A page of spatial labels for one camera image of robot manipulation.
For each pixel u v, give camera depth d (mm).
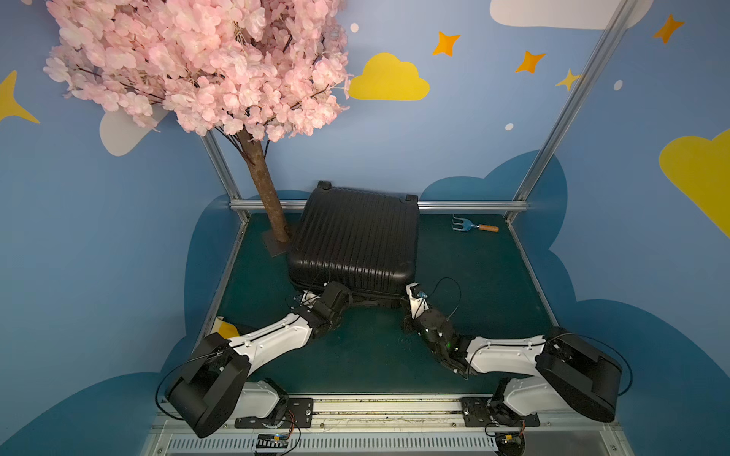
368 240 1015
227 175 1068
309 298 800
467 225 1188
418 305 711
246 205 1180
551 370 438
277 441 722
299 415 737
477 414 742
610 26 729
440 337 629
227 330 838
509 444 733
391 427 737
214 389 415
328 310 674
